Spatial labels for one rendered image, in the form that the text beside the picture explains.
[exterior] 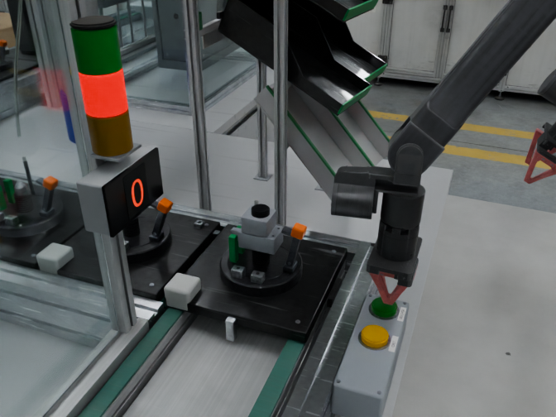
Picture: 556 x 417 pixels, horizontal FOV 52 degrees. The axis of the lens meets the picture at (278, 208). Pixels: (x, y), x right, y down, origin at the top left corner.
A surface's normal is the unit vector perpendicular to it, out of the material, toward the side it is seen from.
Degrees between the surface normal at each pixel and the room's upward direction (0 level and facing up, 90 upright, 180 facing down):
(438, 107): 65
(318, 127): 45
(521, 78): 90
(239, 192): 0
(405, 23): 90
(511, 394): 0
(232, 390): 0
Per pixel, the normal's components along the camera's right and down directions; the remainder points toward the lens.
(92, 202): -0.35, 0.48
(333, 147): 0.61, -0.43
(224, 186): 0.00, -0.86
